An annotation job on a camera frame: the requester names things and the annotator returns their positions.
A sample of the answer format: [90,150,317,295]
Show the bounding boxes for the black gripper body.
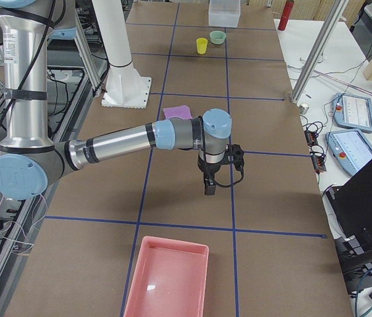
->
[198,157,229,181]

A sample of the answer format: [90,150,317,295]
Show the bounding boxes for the purple cloth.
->
[163,105,192,120]

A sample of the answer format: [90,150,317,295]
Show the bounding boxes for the yellow plastic cup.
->
[196,38,208,55]

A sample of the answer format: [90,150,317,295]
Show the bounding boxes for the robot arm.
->
[0,1,233,201]

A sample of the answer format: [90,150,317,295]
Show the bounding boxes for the clear plastic box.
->
[208,0,241,28]

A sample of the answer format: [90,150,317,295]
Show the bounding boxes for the pink plastic tray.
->
[124,236,209,316]

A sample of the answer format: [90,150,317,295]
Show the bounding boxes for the light green bowl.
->
[209,30,227,45]

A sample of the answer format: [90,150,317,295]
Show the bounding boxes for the near teach pendant tablet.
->
[325,128,372,176]

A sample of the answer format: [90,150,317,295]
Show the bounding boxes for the teach pendant tablet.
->
[325,128,372,176]
[332,93,372,133]

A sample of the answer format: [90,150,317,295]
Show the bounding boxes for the far teach pendant tablet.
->
[332,93,372,133]

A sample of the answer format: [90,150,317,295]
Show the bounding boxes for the black laptop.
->
[326,159,372,246]

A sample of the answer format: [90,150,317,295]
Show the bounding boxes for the red bottle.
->
[278,0,295,31]

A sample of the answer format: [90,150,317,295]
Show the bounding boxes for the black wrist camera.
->
[226,144,244,172]

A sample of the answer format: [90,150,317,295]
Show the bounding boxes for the white camera stand base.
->
[93,0,152,109]

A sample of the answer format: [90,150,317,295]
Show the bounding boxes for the aluminium frame post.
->
[290,0,348,104]

